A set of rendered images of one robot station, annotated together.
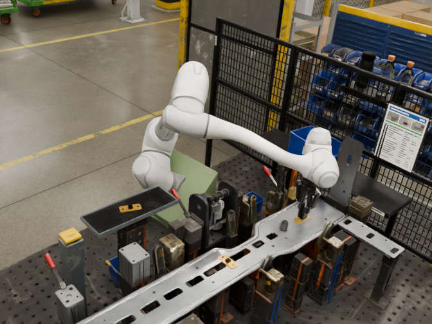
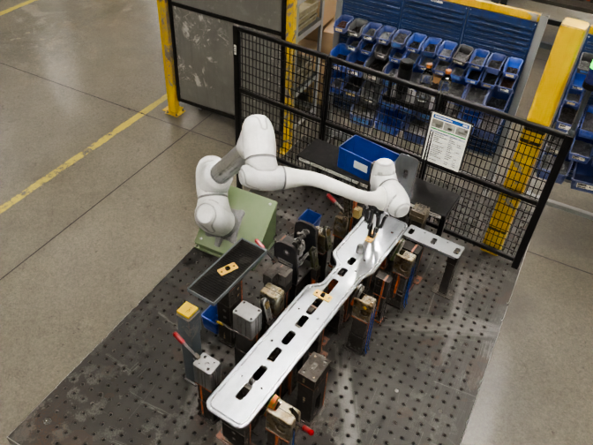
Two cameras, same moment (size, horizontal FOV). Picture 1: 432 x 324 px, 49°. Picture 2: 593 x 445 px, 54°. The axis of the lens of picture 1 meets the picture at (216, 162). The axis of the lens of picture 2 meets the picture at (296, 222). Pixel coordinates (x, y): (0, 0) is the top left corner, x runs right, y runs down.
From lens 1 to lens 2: 0.83 m
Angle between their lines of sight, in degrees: 16
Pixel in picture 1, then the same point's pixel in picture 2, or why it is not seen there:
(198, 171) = (257, 204)
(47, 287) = (150, 352)
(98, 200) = (122, 235)
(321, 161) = (394, 195)
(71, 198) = (91, 237)
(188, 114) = (266, 171)
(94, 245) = (175, 299)
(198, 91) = (270, 147)
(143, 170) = (208, 217)
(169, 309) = (291, 352)
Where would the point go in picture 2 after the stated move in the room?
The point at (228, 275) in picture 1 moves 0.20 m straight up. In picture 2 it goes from (327, 308) to (332, 276)
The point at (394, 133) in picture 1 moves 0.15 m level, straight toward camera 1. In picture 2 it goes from (439, 138) to (439, 154)
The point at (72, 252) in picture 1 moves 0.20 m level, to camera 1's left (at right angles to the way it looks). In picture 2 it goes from (193, 323) to (140, 331)
